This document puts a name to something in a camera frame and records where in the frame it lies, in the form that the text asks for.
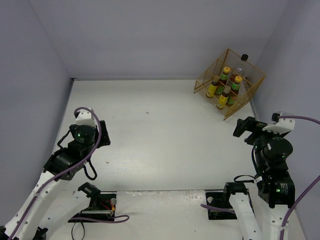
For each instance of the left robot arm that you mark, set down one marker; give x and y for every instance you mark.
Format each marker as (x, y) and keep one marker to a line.
(57, 172)

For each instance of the yellow wire basket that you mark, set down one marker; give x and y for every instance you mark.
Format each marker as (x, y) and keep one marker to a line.
(248, 87)

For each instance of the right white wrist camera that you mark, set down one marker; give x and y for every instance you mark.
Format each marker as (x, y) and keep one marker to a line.
(281, 123)

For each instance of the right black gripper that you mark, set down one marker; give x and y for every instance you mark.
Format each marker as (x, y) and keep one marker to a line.
(246, 125)

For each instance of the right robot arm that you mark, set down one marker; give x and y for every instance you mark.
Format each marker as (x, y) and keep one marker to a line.
(275, 187)

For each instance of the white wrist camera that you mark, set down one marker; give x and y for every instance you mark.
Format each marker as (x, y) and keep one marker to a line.
(84, 117)
(281, 123)

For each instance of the clear bottle black cap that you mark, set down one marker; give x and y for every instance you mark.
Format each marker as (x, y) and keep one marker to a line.
(241, 67)

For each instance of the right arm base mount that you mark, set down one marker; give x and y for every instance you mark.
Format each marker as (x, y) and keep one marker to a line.
(216, 199)

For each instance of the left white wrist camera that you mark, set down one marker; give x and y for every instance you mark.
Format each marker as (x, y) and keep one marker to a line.
(84, 117)

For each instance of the small yellow-label brown bottle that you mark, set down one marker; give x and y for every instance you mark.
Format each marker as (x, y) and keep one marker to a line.
(223, 98)

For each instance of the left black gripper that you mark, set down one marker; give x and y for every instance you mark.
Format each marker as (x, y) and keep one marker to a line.
(105, 133)

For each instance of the green-label sauce bottle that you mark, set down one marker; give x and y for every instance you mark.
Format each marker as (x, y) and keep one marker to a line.
(223, 80)
(235, 87)

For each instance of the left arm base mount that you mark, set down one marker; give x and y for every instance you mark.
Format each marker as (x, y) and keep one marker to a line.
(99, 210)

